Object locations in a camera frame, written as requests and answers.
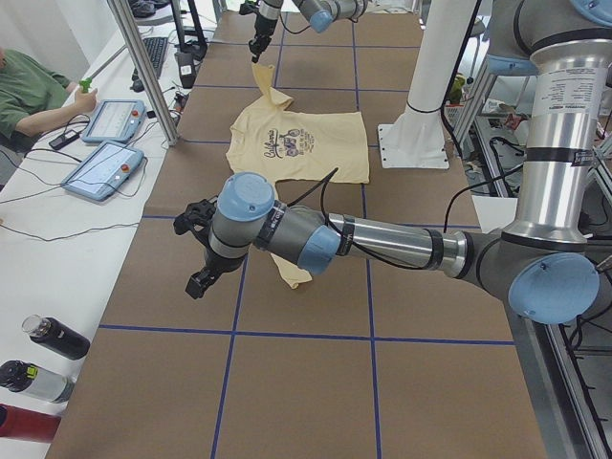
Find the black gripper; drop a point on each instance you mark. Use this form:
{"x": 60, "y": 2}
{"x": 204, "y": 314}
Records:
{"x": 262, "y": 28}
{"x": 219, "y": 262}

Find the cream long-sleeve graphic t-shirt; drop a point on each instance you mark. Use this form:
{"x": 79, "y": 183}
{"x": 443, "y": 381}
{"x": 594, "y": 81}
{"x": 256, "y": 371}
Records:
{"x": 281, "y": 145}

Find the person's hand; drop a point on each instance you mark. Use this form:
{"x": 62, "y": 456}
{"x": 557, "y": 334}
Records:
{"x": 85, "y": 102}

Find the black keyboard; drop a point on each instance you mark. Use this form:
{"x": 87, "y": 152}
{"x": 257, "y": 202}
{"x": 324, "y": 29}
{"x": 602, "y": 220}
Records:
{"x": 156, "y": 48}

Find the near blue teach pendant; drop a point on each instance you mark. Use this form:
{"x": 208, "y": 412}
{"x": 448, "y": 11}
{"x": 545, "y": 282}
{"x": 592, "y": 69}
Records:
{"x": 104, "y": 171}

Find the blue teach pendant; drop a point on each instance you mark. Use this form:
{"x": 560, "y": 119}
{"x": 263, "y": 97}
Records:
{"x": 104, "y": 171}
{"x": 116, "y": 120}

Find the far blue teach pendant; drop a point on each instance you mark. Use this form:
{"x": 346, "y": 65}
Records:
{"x": 116, "y": 120}

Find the black bottle clear cap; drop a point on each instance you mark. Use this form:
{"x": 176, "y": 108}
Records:
{"x": 56, "y": 336}

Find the green handheld tool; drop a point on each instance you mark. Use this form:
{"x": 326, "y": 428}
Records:
{"x": 85, "y": 85}

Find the silver bottle green-black cap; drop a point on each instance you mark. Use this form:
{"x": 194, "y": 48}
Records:
{"x": 34, "y": 381}

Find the person in green shirt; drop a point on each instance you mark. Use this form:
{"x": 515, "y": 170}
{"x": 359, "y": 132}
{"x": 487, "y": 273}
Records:
{"x": 34, "y": 100}

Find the red metal bottle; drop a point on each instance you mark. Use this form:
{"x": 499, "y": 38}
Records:
{"x": 27, "y": 425}

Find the aluminium frame post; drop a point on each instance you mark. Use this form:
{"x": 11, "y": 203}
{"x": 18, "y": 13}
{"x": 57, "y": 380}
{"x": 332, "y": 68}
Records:
{"x": 132, "y": 38}

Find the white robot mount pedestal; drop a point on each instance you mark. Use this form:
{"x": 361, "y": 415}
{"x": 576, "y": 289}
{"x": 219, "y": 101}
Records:
{"x": 416, "y": 139}

